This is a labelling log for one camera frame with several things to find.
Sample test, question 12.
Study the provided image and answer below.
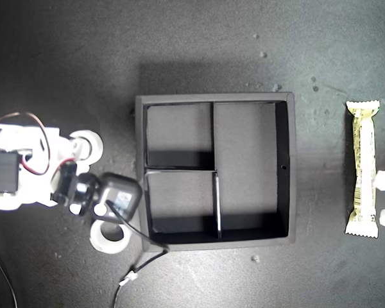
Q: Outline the white tape roll green core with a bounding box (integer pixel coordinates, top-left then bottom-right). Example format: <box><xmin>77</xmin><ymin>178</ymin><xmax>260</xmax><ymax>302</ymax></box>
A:
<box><xmin>69</xmin><ymin>129</ymin><xmax>104</xmax><ymax>162</ymax></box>

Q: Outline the snack bar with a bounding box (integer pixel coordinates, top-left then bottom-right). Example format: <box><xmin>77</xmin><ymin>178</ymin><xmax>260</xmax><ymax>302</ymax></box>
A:
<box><xmin>344</xmin><ymin>99</ymin><xmax>381</xmax><ymax>239</ymax></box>

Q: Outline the black tray with wells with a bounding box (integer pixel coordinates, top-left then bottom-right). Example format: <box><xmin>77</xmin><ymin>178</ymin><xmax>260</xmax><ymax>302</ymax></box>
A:
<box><xmin>135</xmin><ymin>92</ymin><xmax>298</xmax><ymax>253</ymax></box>

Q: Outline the red and black servo wire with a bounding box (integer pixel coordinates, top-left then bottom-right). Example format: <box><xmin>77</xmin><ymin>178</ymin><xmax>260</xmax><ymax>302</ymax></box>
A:
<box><xmin>0</xmin><ymin>112</ymin><xmax>76</xmax><ymax>176</ymax></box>

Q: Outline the small black camera box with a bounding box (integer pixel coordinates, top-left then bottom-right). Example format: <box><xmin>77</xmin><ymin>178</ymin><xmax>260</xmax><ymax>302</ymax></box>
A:
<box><xmin>94</xmin><ymin>172</ymin><xmax>144</xmax><ymax>223</ymax></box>

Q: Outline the black camera cable white connector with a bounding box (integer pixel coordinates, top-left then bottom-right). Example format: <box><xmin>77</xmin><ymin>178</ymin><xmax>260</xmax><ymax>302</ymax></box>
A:
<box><xmin>106</xmin><ymin>200</ymin><xmax>171</xmax><ymax>308</ymax></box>

